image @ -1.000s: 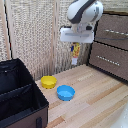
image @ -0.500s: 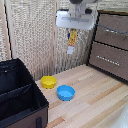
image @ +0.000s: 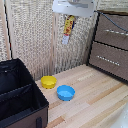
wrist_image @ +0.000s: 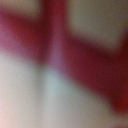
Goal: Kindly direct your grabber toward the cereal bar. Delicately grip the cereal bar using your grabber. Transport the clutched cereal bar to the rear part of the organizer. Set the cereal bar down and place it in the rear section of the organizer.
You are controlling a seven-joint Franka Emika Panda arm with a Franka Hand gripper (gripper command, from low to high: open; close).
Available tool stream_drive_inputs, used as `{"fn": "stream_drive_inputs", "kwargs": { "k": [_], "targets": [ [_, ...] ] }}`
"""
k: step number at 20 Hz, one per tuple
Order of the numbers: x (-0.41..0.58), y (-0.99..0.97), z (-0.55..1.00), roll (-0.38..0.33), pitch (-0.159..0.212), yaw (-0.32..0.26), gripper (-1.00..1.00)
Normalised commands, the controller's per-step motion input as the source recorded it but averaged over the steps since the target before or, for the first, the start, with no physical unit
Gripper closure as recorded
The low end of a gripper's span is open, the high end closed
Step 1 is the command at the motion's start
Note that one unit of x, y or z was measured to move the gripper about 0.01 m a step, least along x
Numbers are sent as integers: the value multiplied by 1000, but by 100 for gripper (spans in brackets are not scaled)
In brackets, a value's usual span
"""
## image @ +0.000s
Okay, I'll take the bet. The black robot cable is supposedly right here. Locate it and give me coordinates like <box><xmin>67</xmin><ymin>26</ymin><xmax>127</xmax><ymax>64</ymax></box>
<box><xmin>94</xmin><ymin>10</ymin><xmax>128</xmax><ymax>34</ymax></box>

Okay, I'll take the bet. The woven folding screen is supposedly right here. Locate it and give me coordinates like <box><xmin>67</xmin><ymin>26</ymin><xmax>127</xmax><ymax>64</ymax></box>
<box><xmin>0</xmin><ymin>0</ymin><xmax>128</xmax><ymax>82</ymax></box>

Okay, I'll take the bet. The brown drawer cabinet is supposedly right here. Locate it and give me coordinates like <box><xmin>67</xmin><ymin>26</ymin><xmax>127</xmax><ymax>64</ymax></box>
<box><xmin>87</xmin><ymin>10</ymin><xmax>128</xmax><ymax>83</ymax></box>

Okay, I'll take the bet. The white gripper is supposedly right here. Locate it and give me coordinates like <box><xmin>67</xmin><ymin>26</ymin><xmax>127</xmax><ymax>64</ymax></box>
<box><xmin>51</xmin><ymin>0</ymin><xmax>97</xmax><ymax>29</ymax></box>

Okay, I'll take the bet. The yellow bowl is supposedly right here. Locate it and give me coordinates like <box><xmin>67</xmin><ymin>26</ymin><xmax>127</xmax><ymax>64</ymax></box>
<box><xmin>40</xmin><ymin>75</ymin><xmax>58</xmax><ymax>90</ymax></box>

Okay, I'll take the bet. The red yellow cereal bar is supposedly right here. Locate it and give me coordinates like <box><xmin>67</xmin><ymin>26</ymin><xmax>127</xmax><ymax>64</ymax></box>
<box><xmin>61</xmin><ymin>15</ymin><xmax>76</xmax><ymax>46</ymax></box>

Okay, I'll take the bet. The blue bowl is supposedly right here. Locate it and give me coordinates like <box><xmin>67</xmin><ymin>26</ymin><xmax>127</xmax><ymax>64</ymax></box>
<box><xmin>56</xmin><ymin>84</ymin><xmax>76</xmax><ymax>102</ymax></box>

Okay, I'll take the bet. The black fabric storage box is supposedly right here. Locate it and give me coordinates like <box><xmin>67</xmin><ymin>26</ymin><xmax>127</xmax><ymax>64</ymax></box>
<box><xmin>0</xmin><ymin>58</ymin><xmax>50</xmax><ymax>128</ymax></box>

